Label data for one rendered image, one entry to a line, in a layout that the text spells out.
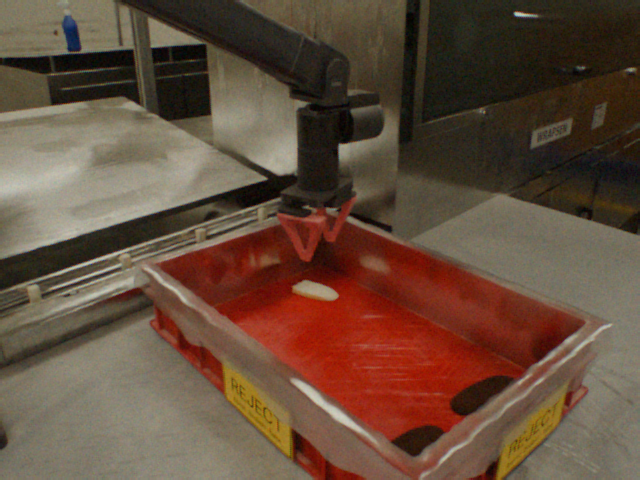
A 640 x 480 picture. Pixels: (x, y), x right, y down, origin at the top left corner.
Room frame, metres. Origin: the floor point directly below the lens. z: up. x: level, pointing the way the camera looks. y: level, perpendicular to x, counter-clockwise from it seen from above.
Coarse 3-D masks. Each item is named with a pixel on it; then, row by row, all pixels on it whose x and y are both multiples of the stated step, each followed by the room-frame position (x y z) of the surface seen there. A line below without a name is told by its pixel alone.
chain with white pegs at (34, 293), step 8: (264, 208) 0.97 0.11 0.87; (264, 216) 0.97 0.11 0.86; (200, 232) 0.87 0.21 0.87; (200, 240) 0.87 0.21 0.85; (120, 256) 0.77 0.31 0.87; (128, 256) 0.77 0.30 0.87; (128, 264) 0.77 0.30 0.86; (32, 288) 0.67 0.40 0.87; (32, 296) 0.66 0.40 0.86; (40, 296) 0.67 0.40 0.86
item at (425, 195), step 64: (256, 0) 1.14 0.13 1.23; (320, 0) 1.03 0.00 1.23; (384, 0) 0.93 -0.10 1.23; (384, 64) 0.93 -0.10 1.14; (256, 128) 1.16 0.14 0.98; (384, 128) 0.93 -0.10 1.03; (448, 128) 1.01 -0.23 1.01; (512, 128) 1.21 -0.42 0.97; (576, 128) 1.51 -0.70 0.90; (384, 192) 0.92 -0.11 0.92; (448, 192) 1.03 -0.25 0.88
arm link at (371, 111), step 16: (336, 64) 0.70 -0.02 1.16; (336, 80) 0.70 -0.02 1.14; (304, 96) 0.73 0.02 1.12; (320, 96) 0.73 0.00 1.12; (336, 96) 0.70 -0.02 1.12; (352, 96) 0.74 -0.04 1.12; (368, 96) 0.77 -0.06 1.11; (352, 112) 0.75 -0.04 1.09; (368, 112) 0.76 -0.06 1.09; (352, 128) 0.74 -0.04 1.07; (368, 128) 0.76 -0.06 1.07
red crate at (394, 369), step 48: (288, 288) 0.75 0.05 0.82; (336, 288) 0.75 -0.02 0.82; (288, 336) 0.62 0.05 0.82; (336, 336) 0.62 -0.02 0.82; (384, 336) 0.62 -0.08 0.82; (432, 336) 0.62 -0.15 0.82; (336, 384) 0.52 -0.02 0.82; (384, 384) 0.52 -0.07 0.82; (432, 384) 0.52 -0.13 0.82; (384, 432) 0.44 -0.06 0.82
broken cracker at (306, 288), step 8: (304, 280) 0.76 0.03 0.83; (296, 288) 0.74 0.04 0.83; (304, 288) 0.73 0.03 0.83; (312, 288) 0.73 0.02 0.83; (320, 288) 0.73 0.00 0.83; (328, 288) 0.73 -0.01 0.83; (304, 296) 0.73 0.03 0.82; (312, 296) 0.72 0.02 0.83; (320, 296) 0.71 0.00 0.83; (328, 296) 0.71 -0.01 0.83; (336, 296) 0.72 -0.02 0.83
